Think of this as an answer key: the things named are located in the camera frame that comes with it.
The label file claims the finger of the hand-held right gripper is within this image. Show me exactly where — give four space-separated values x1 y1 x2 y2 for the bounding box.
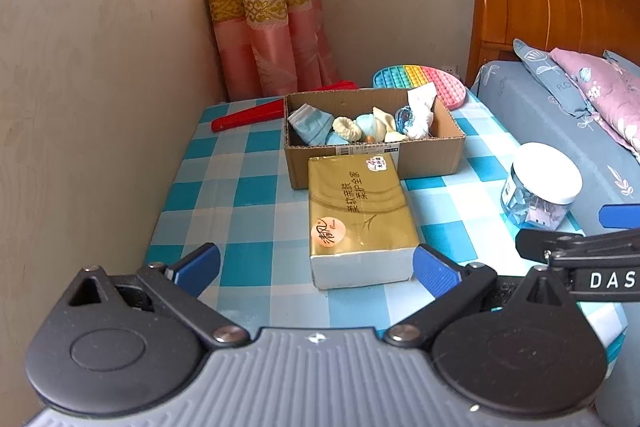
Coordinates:
515 227 640 278
598 203 640 230

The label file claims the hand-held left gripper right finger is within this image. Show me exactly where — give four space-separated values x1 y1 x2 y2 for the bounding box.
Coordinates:
382 243 576 350

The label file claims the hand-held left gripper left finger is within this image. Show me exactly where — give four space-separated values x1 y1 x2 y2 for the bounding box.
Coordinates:
65 243 251 349

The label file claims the brown cardboard box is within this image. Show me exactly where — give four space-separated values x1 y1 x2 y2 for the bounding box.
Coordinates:
282 88 467 190

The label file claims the blue string bundle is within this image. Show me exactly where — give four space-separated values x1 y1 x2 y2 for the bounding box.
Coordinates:
395 106 417 132

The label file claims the yellow cloth duck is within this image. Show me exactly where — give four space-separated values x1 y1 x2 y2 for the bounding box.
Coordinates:
371 107 407 142

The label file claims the blue duck plush toy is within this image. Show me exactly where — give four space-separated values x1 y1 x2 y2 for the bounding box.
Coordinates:
354 113 382 144

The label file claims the white cloth bunny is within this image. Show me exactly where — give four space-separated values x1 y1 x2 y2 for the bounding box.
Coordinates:
406 87 437 138

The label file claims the cream scrunchie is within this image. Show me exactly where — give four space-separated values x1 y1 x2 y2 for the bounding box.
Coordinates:
332 117 365 142

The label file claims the clear jar with white lid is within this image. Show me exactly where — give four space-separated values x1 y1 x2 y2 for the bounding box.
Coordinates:
500 142 583 230

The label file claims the blue checkered tablecloth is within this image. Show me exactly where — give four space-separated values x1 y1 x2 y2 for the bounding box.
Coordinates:
142 99 628 350

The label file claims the gold tissue pack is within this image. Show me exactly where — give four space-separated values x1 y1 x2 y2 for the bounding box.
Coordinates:
306 152 421 290

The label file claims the pink floral pillow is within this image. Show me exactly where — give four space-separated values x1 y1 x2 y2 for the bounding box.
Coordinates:
549 48 640 155

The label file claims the red folding fan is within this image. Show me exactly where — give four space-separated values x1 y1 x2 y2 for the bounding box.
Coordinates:
210 79 360 132

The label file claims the blue leaf print pillow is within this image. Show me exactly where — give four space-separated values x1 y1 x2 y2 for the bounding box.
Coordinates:
602 50 640 70
512 38 608 130

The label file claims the rainbow pop bubble toy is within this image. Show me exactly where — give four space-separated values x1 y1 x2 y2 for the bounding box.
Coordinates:
372 64 468 110

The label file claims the wooden headboard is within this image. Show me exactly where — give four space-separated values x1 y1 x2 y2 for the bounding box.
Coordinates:
462 0 640 88

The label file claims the pink gold-trimmed curtain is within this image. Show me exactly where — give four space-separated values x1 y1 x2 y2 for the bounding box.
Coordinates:
196 0 341 102

